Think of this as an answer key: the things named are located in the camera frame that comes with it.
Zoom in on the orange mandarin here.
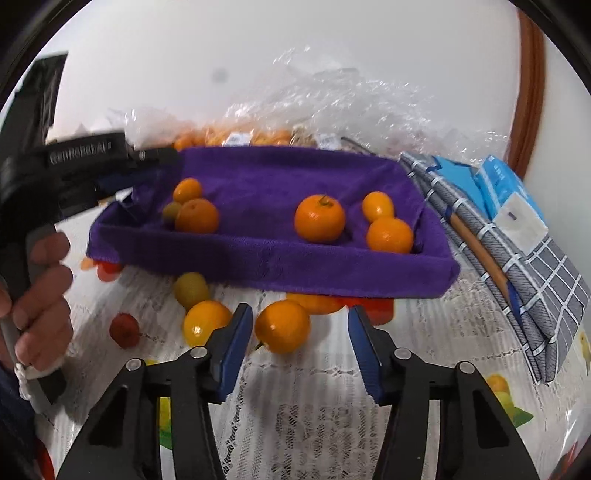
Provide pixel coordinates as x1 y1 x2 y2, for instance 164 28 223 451
361 191 396 222
174 198 220 234
172 178 204 204
366 217 414 254
294 194 346 244
254 299 311 354

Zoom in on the yellow-green plum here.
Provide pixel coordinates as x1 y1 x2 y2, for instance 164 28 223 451
173 272 211 311

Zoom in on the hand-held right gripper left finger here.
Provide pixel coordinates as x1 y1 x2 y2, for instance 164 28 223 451
55 303 254 480

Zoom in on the person's left hand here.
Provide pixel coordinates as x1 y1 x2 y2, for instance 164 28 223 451
11 231 74 370

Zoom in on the blue tissue pack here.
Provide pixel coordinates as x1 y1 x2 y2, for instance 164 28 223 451
475 154 549 252

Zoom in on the yellow mandarin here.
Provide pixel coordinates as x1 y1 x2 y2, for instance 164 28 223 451
183 300 233 348

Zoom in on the clear bag of oranges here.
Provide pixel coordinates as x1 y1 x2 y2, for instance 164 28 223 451
175 124 296 148

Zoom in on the light blue paper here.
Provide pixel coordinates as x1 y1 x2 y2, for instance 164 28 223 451
431 156 485 208

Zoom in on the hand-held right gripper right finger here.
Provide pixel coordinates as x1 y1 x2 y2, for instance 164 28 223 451
348 305 541 480

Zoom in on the brown wooden door frame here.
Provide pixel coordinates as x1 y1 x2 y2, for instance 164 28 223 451
510 21 546 178

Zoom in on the crumpled clear plastic wrap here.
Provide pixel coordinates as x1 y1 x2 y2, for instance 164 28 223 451
226 46 509 158

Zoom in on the small green plum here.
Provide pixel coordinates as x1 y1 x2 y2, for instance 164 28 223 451
161 200 183 227

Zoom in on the fruit print lace tablecloth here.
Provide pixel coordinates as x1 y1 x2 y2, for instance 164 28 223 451
28 258 591 480

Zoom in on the purple towel lined tray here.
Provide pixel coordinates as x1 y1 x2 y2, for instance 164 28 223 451
87 145 461 300

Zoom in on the small clear plastic bag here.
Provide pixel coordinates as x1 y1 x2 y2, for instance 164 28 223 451
108 108 185 144

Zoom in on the small red fruit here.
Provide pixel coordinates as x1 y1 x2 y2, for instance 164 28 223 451
109 313 140 348

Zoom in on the grey checked cloth bag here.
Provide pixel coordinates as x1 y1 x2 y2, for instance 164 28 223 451
399 152 591 384

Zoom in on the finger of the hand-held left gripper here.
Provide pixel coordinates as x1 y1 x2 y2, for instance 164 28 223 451
95 178 139 205
131 147 182 163

